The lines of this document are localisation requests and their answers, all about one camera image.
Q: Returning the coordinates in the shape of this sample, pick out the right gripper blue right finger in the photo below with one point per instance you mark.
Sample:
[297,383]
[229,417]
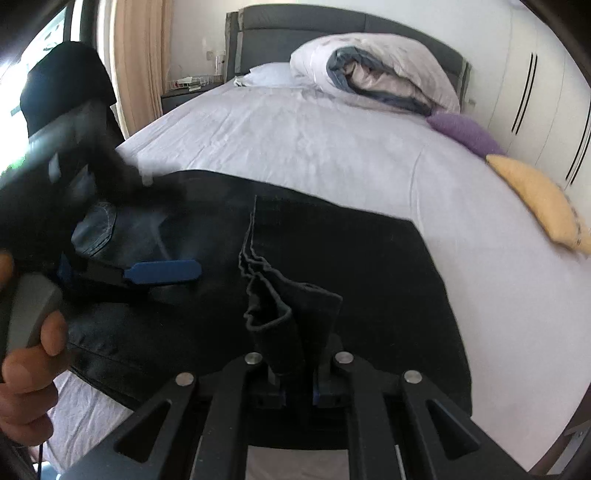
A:
[400,426]

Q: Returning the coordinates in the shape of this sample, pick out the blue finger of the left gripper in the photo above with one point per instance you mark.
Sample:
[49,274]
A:
[167,272]

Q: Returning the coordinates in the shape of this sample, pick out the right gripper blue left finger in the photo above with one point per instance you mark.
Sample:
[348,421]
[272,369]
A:
[190,429]

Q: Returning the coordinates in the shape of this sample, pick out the black denim pants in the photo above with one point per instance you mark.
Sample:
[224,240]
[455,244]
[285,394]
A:
[283,274]

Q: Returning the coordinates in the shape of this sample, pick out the person's left hand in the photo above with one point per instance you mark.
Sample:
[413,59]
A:
[28,391]

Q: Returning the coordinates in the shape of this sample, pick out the black hanging garment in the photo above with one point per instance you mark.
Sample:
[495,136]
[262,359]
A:
[70,75]

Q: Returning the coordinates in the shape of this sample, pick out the dark left nightstand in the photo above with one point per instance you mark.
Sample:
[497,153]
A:
[174,98]

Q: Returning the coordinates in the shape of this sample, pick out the beige curtain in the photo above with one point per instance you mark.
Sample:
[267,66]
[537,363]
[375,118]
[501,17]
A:
[142,33]

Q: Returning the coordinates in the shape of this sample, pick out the white bed sheet mattress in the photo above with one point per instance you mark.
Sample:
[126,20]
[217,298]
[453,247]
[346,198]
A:
[521,301]

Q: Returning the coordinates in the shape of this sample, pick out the white pillow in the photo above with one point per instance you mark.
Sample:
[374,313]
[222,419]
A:
[269,75]

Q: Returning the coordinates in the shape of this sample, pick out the dark grey upholstered headboard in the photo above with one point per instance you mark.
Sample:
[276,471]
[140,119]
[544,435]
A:
[267,33]

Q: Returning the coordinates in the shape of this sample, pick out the yellow cushion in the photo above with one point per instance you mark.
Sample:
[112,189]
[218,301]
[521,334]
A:
[553,210]

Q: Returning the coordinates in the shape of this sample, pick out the purple cushion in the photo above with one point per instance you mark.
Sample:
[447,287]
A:
[467,132]

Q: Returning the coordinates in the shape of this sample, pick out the rolled white grey duvet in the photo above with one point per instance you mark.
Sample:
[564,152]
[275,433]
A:
[377,71]

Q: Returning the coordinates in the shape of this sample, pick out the white wardrobe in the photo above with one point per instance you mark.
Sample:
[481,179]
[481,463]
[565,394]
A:
[527,91]

